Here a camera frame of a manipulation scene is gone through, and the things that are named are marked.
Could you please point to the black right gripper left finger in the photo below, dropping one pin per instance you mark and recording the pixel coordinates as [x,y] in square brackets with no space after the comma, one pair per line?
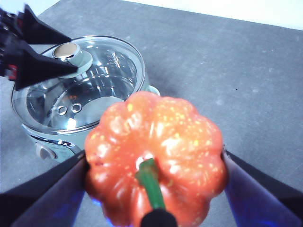
[42,201]

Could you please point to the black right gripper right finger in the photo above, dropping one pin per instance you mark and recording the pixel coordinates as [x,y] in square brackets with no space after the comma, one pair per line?
[260,203]

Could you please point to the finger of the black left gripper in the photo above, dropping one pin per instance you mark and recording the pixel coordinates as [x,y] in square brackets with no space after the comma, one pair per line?
[38,30]
[35,68]

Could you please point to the glass lid with green knob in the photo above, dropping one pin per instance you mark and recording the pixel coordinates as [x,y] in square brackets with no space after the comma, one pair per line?
[109,71]

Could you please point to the orange toy pumpkin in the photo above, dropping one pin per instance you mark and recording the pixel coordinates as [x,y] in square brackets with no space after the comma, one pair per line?
[161,142]

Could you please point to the pale green electric pot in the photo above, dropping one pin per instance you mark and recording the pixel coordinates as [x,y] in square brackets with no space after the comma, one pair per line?
[62,155]

